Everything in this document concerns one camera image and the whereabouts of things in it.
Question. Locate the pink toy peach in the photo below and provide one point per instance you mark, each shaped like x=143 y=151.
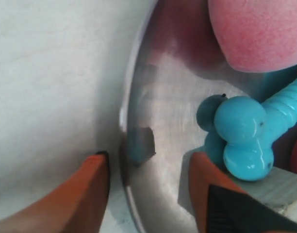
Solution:
x=256 y=35

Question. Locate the turquoise rubber bone toy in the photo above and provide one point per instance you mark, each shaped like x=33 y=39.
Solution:
x=241 y=130

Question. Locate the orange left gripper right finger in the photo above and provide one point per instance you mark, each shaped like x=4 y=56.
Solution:
x=221 y=206

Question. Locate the light wooden cube block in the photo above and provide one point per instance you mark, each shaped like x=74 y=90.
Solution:
x=278 y=190

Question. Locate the round silver metal plate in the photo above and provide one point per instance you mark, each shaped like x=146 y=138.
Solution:
x=175 y=74

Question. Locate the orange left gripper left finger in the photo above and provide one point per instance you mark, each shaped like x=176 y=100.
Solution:
x=76 y=206

